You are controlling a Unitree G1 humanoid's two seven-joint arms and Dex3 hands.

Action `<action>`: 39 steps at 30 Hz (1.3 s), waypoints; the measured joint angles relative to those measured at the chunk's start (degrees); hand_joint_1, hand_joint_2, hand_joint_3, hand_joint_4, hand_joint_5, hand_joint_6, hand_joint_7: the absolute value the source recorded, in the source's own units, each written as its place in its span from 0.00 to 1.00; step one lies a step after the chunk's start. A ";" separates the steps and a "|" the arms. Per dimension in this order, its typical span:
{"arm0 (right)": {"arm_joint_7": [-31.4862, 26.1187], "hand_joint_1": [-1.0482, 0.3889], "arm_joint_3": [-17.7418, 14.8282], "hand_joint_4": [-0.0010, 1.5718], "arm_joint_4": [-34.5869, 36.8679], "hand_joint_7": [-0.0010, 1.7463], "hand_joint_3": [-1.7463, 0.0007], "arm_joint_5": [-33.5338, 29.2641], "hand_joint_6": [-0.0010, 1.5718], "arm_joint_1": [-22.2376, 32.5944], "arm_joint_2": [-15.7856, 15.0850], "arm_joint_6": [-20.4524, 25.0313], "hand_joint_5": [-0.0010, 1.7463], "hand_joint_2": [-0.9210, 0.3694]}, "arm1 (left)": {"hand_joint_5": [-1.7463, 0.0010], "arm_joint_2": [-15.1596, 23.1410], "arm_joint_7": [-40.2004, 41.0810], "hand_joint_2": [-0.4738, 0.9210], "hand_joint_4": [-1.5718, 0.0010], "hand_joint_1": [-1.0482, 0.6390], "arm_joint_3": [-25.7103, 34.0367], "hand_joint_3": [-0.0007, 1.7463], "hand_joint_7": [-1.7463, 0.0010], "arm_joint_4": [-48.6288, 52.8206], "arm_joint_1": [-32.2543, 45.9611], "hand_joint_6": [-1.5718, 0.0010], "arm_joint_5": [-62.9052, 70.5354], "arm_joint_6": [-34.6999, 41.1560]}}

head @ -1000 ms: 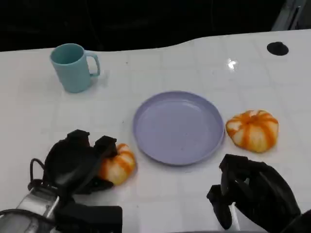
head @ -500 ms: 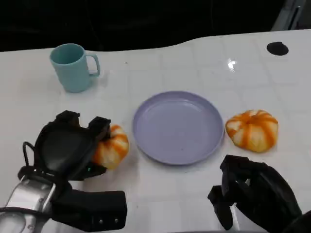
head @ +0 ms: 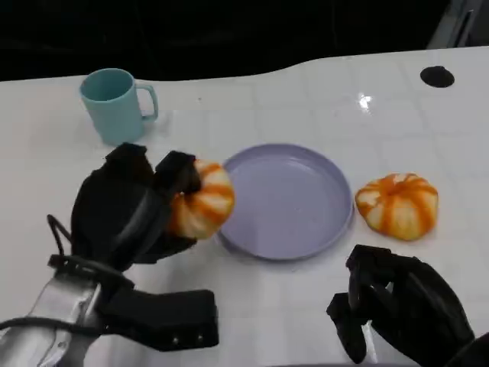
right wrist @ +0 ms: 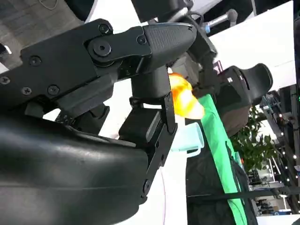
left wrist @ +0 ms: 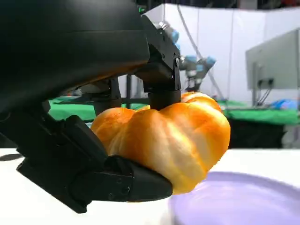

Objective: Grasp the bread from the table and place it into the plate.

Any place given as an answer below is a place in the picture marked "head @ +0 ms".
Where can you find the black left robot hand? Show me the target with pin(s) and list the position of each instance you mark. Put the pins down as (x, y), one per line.
(122, 214)

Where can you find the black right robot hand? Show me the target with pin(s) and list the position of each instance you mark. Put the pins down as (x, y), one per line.
(412, 306)

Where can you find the orange and white bread roll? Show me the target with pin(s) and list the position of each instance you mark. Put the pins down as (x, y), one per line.
(397, 208)
(206, 202)

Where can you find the pale green mug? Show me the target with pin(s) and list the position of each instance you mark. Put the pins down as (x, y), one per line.
(112, 107)

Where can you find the lilac plate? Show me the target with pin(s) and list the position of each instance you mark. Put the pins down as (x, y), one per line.
(290, 202)

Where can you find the black table grommet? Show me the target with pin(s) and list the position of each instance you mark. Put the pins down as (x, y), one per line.
(436, 76)

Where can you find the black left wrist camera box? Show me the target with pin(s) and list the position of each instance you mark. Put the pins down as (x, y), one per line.
(164, 317)

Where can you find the grey metal frame post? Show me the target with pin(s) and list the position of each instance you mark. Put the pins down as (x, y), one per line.
(456, 23)

